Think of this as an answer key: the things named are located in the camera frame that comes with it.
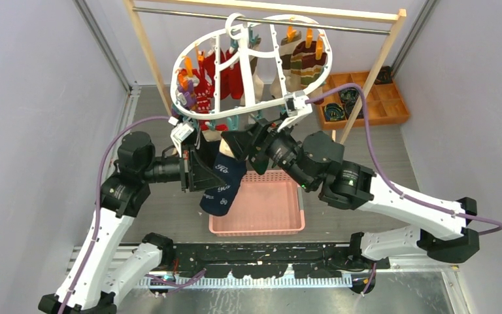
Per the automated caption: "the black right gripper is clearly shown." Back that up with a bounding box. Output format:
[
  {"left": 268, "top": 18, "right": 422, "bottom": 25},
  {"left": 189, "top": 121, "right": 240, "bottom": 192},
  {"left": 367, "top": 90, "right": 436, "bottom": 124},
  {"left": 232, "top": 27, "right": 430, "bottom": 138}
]
[{"left": 220, "top": 112, "right": 313, "bottom": 191}]

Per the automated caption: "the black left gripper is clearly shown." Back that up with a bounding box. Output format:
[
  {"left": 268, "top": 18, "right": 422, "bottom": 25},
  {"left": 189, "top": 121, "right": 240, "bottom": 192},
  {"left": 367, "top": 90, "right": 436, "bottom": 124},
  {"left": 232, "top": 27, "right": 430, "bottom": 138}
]
[{"left": 141, "top": 144, "right": 226, "bottom": 192}]

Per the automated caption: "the navy santa sock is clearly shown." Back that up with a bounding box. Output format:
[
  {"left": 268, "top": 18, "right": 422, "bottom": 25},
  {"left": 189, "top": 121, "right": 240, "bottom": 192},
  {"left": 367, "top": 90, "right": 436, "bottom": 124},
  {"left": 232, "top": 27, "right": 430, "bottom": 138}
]
[{"left": 199, "top": 130, "right": 247, "bottom": 217}]

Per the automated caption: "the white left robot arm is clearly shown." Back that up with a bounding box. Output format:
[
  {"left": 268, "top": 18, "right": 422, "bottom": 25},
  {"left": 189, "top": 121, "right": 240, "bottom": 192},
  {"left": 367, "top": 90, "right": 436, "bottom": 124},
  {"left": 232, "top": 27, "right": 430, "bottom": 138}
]
[{"left": 38, "top": 130, "right": 223, "bottom": 313}]

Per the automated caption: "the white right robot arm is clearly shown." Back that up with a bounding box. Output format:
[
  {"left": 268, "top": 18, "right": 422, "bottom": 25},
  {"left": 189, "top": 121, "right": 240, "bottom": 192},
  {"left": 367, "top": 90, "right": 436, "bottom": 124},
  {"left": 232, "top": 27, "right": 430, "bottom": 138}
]
[{"left": 222, "top": 121, "right": 480, "bottom": 269}]

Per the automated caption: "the white oval clip hanger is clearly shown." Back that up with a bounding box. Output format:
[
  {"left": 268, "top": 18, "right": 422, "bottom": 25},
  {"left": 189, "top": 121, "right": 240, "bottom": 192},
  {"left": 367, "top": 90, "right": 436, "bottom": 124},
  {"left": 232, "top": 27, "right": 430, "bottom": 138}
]
[{"left": 169, "top": 13, "right": 333, "bottom": 121}]

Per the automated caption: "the red sock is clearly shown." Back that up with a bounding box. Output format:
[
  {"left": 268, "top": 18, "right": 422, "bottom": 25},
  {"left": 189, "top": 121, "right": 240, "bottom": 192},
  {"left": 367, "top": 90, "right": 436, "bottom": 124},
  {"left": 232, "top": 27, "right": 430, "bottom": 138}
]
[{"left": 186, "top": 48, "right": 248, "bottom": 114}]

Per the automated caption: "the pink perforated plastic basket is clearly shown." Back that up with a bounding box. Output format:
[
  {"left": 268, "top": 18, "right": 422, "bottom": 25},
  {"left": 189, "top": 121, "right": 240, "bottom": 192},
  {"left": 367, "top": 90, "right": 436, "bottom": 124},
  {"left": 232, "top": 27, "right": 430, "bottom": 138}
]
[{"left": 209, "top": 170, "right": 306, "bottom": 237}]

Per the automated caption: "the rolled dark sock in tray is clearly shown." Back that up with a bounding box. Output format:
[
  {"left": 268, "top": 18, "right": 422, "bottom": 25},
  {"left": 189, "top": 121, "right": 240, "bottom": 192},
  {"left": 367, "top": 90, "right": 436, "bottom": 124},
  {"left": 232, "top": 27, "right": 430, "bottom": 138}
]
[{"left": 338, "top": 87, "right": 360, "bottom": 105}]

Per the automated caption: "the metal hanging rod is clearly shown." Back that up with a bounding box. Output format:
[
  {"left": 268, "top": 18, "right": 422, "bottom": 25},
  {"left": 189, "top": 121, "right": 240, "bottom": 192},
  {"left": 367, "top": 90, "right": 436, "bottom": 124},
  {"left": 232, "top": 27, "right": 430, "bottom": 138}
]
[{"left": 132, "top": 7, "right": 390, "bottom": 36}]

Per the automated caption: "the orange wooden divided tray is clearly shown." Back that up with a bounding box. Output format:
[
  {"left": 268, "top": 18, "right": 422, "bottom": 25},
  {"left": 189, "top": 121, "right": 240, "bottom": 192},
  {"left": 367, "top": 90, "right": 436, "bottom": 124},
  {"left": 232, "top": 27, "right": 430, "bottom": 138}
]
[{"left": 310, "top": 71, "right": 411, "bottom": 131}]

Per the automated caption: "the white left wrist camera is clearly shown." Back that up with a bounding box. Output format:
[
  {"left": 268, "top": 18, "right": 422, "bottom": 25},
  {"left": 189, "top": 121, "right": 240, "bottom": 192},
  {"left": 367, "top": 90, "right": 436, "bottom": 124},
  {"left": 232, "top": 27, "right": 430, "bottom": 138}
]
[{"left": 168, "top": 116, "right": 195, "bottom": 157}]

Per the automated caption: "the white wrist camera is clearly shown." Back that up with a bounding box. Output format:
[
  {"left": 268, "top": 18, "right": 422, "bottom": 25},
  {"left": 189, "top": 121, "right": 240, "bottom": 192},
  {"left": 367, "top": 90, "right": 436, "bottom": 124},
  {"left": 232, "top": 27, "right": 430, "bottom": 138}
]
[
  {"left": 168, "top": 116, "right": 195, "bottom": 157},
  {"left": 276, "top": 90, "right": 312, "bottom": 133}
]

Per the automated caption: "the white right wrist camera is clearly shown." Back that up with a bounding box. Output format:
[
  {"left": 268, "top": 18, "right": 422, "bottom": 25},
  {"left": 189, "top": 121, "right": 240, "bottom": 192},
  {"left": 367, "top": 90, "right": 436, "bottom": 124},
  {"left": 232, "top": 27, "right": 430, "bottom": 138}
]
[{"left": 276, "top": 90, "right": 312, "bottom": 133}]

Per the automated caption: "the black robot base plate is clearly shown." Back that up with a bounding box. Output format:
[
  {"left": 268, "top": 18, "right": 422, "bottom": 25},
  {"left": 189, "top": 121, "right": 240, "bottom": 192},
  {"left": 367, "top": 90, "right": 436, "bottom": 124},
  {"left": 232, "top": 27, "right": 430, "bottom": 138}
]
[{"left": 153, "top": 242, "right": 372, "bottom": 279}]

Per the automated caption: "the wooden clothes rack frame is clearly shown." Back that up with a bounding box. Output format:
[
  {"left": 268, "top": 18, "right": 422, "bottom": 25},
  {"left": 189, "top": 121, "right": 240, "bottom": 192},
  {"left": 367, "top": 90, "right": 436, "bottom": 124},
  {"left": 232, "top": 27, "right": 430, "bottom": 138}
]
[{"left": 123, "top": 0, "right": 407, "bottom": 162}]

